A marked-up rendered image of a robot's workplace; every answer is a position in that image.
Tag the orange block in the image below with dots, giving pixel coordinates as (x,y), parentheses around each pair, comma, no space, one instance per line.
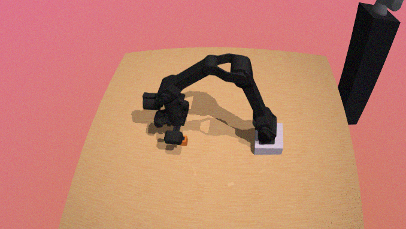
(184,143)

